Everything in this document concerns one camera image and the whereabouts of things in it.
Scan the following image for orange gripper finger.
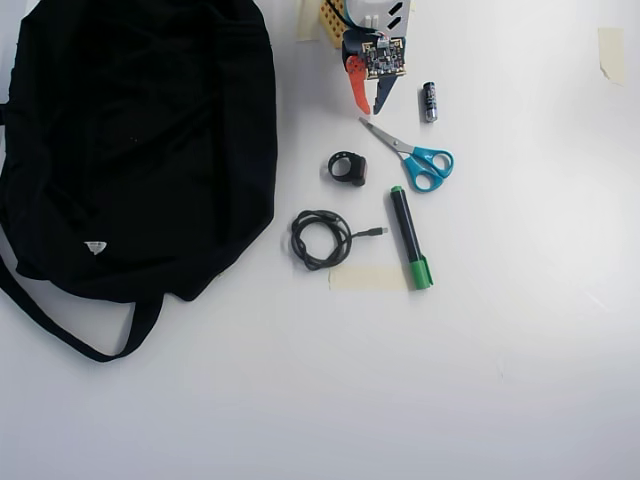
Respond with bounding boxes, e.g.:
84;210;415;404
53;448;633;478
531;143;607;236
344;53;372;116

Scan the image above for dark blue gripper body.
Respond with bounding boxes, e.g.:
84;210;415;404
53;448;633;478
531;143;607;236
341;27;409;76

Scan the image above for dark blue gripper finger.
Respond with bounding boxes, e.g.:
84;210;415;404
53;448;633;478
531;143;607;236
371;74;401;116

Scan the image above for scissors with blue handles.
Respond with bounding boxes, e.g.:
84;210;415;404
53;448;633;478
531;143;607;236
358;116;456;194

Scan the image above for black usb cable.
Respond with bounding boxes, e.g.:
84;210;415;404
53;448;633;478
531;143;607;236
291;209;389;272

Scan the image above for black marker with green cap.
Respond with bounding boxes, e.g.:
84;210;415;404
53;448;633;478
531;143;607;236
389;185;435;291

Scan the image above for black fabric bag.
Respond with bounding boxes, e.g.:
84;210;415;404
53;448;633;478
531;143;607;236
0;0;279;364

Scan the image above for yellow perforated base part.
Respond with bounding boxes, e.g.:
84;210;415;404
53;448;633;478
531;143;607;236
317;0;351;51

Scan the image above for black cylindrical battery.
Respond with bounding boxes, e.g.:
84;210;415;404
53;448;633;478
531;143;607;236
419;80;441;124

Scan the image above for wide masking tape strip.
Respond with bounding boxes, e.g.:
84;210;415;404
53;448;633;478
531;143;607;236
327;265;409;294

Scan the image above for torn masking tape strip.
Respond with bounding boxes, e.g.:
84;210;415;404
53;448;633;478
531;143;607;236
597;26;626;87

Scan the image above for black camera cable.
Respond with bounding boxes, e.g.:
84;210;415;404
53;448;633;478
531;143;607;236
323;0;354;31

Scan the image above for camera circuit board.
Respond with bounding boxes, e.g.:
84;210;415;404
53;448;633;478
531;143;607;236
358;35;407;81

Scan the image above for black ring-shaped strap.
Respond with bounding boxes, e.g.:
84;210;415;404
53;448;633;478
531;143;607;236
327;151;370;189

